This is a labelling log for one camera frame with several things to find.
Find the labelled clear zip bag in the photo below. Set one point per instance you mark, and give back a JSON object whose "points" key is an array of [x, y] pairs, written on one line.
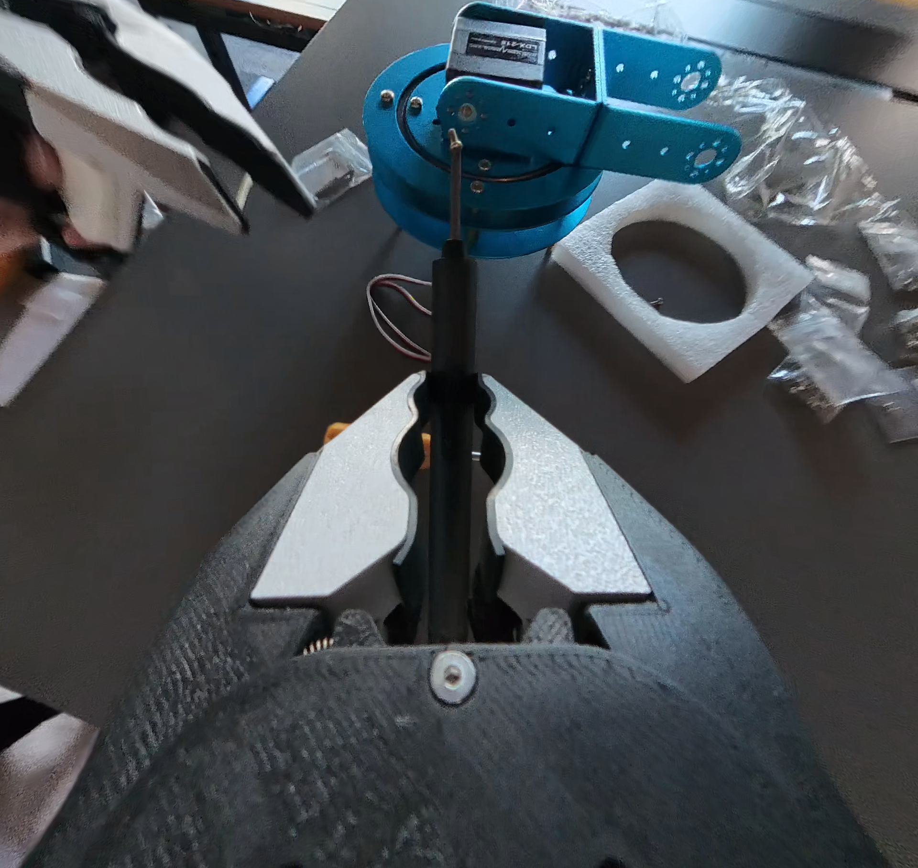
{"points": [[330, 165]]}

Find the white foam packing piece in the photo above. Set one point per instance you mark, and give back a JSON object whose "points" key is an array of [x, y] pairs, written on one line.
{"points": [[717, 352]]}

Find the clear plastic wrap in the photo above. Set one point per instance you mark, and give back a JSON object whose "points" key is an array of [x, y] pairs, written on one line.
{"points": [[789, 158]]}

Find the black screwdriver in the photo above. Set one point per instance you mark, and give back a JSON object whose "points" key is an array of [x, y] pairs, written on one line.
{"points": [[452, 380]]}

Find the dark grey desk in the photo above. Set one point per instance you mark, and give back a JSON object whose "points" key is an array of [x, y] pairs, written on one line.
{"points": [[215, 309]]}

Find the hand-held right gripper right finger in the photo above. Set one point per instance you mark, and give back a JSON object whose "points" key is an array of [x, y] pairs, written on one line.
{"points": [[566, 524]]}

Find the person's left hand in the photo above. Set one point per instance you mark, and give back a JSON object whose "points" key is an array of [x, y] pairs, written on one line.
{"points": [[50, 165]]}

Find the group of small screw bags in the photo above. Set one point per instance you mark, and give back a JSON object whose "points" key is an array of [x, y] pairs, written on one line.
{"points": [[839, 352]]}

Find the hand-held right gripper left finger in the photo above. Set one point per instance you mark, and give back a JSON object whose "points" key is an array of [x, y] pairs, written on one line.
{"points": [[337, 524]]}

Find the white cardboard box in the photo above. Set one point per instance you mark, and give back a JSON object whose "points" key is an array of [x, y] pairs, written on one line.
{"points": [[43, 337]]}

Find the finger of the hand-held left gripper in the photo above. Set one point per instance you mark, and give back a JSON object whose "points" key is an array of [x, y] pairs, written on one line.
{"points": [[186, 72], [129, 144]]}

